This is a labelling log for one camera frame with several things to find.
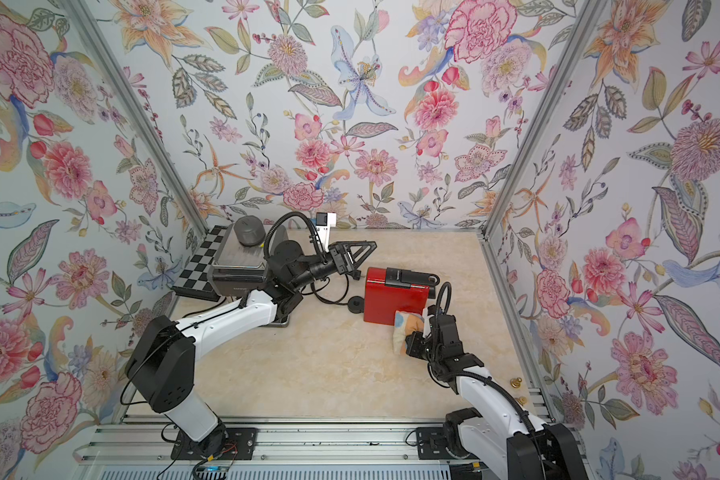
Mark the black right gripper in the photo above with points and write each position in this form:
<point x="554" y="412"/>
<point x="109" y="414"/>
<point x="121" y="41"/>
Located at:
<point x="414" y="346"/>

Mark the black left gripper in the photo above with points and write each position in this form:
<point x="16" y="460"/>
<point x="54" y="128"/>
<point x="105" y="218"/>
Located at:
<point x="335" y="255"/>

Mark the orange blue patterned cloth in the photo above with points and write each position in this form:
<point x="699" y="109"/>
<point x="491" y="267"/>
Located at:
<point x="405" y="324"/>

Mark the red capsule coffee machine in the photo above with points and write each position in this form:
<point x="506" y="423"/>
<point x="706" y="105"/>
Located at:
<point x="389" y="290"/>

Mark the silver grey coffee machine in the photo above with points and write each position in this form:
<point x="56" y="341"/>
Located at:
<point x="246" y="264"/>

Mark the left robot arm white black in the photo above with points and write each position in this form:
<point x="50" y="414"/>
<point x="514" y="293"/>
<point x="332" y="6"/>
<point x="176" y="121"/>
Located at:
<point x="291" y="257"/>

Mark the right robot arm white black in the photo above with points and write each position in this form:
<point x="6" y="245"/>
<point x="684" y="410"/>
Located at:
<point x="495" y="429"/>

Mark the black white chessboard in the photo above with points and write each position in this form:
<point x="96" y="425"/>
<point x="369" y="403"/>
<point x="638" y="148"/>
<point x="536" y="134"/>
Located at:
<point x="193" y="282"/>

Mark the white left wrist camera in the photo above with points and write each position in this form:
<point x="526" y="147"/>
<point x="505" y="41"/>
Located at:
<point x="324" y="222"/>

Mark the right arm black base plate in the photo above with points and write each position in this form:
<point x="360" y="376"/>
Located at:
<point x="431" y="443"/>

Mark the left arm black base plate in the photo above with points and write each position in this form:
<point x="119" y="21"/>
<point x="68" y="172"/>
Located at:
<point x="234" y="444"/>

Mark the aluminium rail frame front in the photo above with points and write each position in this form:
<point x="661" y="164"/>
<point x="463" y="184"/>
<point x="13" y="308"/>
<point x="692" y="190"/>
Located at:
<point x="326" y="436"/>

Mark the right aluminium corner post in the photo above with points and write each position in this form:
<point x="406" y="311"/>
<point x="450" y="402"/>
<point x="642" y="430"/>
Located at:
<point x="582" y="29"/>

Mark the aluminium corner post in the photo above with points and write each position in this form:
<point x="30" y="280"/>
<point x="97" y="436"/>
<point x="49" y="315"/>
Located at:
<point x="91" y="35"/>
<point x="582" y="29"/>

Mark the left aluminium corner post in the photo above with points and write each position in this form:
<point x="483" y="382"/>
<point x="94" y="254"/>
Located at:
<point x="91" y="35"/>

